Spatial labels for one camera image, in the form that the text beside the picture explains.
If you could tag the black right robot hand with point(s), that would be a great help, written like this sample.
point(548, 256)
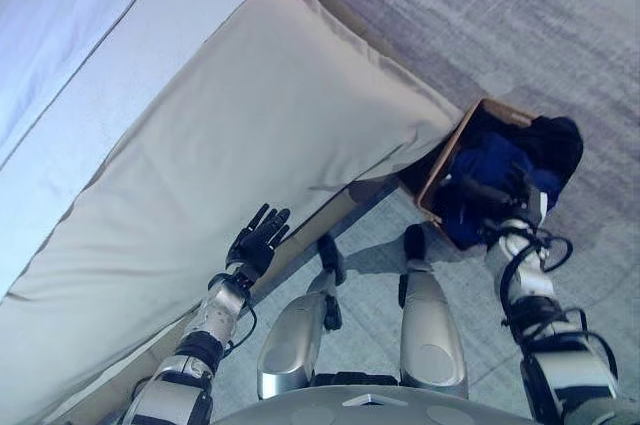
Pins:
point(525, 195)

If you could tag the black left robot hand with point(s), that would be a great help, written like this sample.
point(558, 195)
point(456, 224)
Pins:
point(257, 242)

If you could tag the navy blue small garment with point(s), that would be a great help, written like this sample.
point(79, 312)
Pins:
point(485, 155)

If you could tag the black garment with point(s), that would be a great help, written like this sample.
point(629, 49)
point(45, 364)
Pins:
point(555, 140)

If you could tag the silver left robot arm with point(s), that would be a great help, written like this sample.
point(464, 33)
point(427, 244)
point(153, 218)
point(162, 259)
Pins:
point(220, 310)

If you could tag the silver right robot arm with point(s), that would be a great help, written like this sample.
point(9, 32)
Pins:
point(540, 285)

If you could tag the brown wicker basket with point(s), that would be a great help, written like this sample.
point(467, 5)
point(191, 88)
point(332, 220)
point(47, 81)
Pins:
point(450, 155)

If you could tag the beige bed cover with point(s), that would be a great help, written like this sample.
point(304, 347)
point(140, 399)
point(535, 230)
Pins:
point(225, 120)

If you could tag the grey striped area rug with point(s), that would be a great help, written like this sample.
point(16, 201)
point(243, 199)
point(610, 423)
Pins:
point(475, 20)

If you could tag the white duvet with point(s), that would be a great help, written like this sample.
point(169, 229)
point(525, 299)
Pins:
point(60, 20)

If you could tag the tan bed frame base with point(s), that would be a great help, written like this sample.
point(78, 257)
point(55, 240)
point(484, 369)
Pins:
point(320, 225)

